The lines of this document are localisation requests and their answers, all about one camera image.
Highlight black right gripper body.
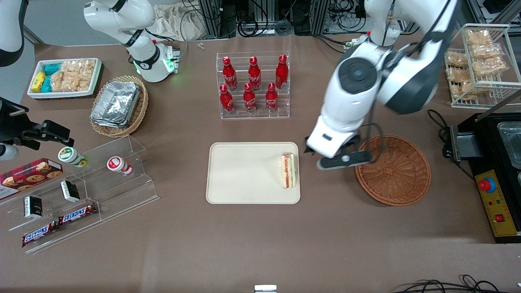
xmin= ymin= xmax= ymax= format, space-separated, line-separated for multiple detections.
xmin=0 ymin=97 xmax=30 ymax=144

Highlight triangular sandwich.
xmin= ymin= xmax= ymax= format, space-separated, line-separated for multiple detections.
xmin=281 ymin=152 xmax=297 ymax=190

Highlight brown round wicker basket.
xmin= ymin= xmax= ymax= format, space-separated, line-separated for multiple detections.
xmin=355 ymin=135 xmax=431 ymax=207

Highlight beige plastic tray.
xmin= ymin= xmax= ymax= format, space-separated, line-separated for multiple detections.
xmin=206 ymin=142 xmax=301 ymax=204

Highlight light oval wicker basket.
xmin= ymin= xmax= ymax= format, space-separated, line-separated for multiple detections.
xmin=90 ymin=75 xmax=149 ymax=138

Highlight green lid yogurt bottle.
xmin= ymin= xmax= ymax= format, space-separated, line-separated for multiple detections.
xmin=58 ymin=146 xmax=89 ymax=168

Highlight white rectangular snack bin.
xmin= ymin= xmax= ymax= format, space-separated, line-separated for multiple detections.
xmin=27 ymin=58 xmax=102 ymax=99

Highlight red tartan cookie box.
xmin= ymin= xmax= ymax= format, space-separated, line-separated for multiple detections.
xmin=0 ymin=158 xmax=63 ymax=200

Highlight yellow snack box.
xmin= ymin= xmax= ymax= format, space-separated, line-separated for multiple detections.
xmin=32 ymin=71 xmax=47 ymax=92

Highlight clear acrylic bottle rack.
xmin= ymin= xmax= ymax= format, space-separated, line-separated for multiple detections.
xmin=216 ymin=52 xmax=291 ymax=120

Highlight clear bag rice crackers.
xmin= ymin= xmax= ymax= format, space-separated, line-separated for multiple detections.
xmin=50 ymin=61 xmax=80 ymax=93
xmin=75 ymin=60 xmax=96 ymax=91

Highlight red cola bottle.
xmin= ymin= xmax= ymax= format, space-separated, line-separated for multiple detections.
xmin=275 ymin=54 xmax=289 ymax=90
xmin=220 ymin=85 xmax=235 ymax=115
xmin=265 ymin=83 xmax=279 ymax=113
xmin=222 ymin=56 xmax=238 ymax=91
xmin=248 ymin=57 xmax=262 ymax=91
xmin=243 ymin=83 xmax=258 ymax=114

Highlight small black white box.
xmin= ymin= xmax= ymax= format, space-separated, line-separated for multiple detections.
xmin=24 ymin=196 xmax=44 ymax=219
xmin=60 ymin=180 xmax=81 ymax=203

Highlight stacked aluminium foil containers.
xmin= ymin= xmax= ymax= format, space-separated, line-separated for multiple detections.
xmin=90 ymin=81 xmax=141 ymax=129

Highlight red lid yogurt bottle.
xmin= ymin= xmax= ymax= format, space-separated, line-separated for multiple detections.
xmin=107 ymin=156 xmax=133 ymax=176

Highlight Snickers chocolate bar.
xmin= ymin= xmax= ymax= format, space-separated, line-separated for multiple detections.
xmin=58 ymin=203 xmax=97 ymax=226
xmin=22 ymin=222 xmax=59 ymax=248

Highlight clear acrylic step shelf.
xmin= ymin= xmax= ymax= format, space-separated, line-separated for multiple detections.
xmin=0 ymin=135 xmax=160 ymax=255

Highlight grey metal box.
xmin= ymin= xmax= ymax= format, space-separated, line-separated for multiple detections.
xmin=450 ymin=124 xmax=475 ymax=162

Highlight clear bag fried snacks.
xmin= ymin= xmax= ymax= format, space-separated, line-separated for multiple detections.
xmin=474 ymin=57 xmax=510 ymax=77
xmin=466 ymin=29 xmax=492 ymax=46
xmin=470 ymin=43 xmax=502 ymax=60
xmin=459 ymin=80 xmax=490 ymax=101
xmin=446 ymin=51 xmax=468 ymax=68
xmin=447 ymin=67 xmax=475 ymax=83

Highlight black machine housing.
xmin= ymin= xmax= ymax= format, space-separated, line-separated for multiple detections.
xmin=456 ymin=113 xmax=521 ymax=245

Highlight grey metal bar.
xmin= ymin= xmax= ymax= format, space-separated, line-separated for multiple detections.
xmin=475 ymin=90 xmax=521 ymax=122

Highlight black equipment rack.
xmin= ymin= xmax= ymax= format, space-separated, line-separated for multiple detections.
xmin=196 ymin=0 xmax=367 ymax=38

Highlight clear glass container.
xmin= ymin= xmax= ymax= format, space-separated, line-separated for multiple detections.
xmin=497 ymin=122 xmax=521 ymax=170

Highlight yellow emergency stop box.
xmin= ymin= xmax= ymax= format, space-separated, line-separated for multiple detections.
xmin=475 ymin=170 xmax=519 ymax=237

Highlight beige crumpled cloth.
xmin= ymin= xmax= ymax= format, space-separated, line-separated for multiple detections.
xmin=153 ymin=3 xmax=209 ymax=41

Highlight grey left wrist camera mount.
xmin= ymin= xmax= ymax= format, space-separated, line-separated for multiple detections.
xmin=317 ymin=151 xmax=372 ymax=171

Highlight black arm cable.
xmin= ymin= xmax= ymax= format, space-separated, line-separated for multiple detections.
xmin=366 ymin=121 xmax=386 ymax=164

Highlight black power cable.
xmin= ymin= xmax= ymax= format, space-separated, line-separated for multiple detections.
xmin=427 ymin=109 xmax=477 ymax=181

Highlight black arm base cables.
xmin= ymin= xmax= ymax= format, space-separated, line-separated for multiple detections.
xmin=313 ymin=34 xmax=351 ymax=56

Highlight white wire rack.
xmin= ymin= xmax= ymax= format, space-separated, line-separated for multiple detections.
xmin=444 ymin=24 xmax=521 ymax=109

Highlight black floor cables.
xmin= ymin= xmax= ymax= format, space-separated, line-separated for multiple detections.
xmin=393 ymin=275 xmax=521 ymax=293

